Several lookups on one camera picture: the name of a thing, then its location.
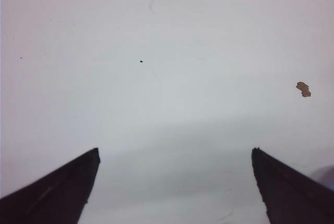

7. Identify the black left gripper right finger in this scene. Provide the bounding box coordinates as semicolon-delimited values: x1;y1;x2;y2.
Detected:
251;148;333;223

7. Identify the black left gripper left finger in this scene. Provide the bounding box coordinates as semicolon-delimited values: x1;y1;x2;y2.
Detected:
1;148;100;223

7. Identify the small brown table stain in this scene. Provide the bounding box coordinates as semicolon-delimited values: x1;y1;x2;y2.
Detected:
296;81;312;98

